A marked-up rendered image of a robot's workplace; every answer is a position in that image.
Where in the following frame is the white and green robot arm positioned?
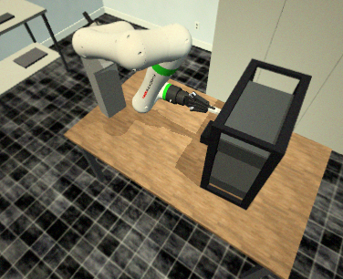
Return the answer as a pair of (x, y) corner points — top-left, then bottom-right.
(72, 12), (192, 113)

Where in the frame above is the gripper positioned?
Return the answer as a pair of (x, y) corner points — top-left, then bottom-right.
(177, 90), (221, 115)

